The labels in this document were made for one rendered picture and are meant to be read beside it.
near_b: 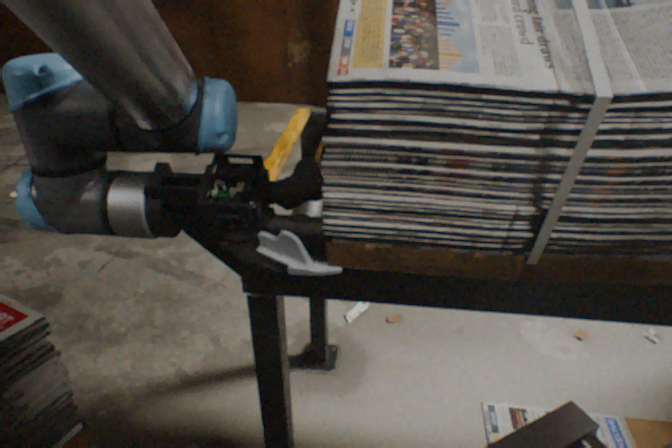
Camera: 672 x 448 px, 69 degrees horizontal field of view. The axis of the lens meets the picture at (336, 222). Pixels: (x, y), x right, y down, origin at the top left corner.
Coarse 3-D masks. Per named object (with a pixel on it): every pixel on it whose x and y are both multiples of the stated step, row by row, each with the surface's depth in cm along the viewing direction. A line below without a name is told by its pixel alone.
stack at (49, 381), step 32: (0, 320) 50; (32, 320) 50; (0, 352) 47; (32, 352) 50; (0, 384) 48; (32, 384) 52; (64, 384) 55; (0, 416) 49; (32, 416) 53; (64, 416) 56
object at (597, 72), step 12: (576, 0) 35; (576, 12) 34; (588, 12) 34; (588, 24) 34; (588, 36) 33; (588, 48) 32; (588, 60) 32; (600, 60) 32; (600, 72) 31; (600, 84) 31; (600, 96) 30
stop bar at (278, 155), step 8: (296, 112) 109; (304, 112) 109; (296, 120) 104; (304, 120) 106; (288, 128) 100; (296, 128) 100; (280, 136) 97; (288, 136) 96; (296, 136) 99; (280, 144) 93; (288, 144) 93; (272, 152) 89; (280, 152) 89; (288, 152) 92; (272, 160) 86; (280, 160) 86; (272, 168) 83; (280, 168) 86; (272, 176) 81
